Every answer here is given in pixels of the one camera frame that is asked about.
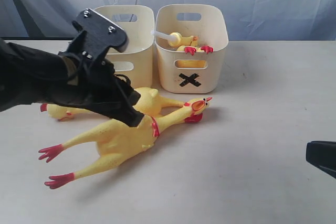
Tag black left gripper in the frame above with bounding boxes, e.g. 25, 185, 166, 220
56, 8, 144, 127

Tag rubber chicken front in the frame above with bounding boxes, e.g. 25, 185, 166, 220
39, 97, 212, 189

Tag rubber chicken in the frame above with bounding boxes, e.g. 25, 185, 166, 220
39, 97, 212, 189
40, 87, 198, 121

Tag detached chicken head with tube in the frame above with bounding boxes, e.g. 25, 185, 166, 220
151, 30, 198, 47

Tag headless rubber chicken body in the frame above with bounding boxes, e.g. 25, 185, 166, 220
176, 45, 214, 68

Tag black covered left arm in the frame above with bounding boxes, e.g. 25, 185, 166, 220
1, 8, 143, 127

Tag rubber chicken lying rear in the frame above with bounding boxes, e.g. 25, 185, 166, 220
40, 87, 198, 121

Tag cream bin marked O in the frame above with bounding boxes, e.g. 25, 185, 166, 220
93, 5, 154, 88

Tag cream bin marked X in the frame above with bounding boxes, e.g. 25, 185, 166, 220
154, 4, 228, 93

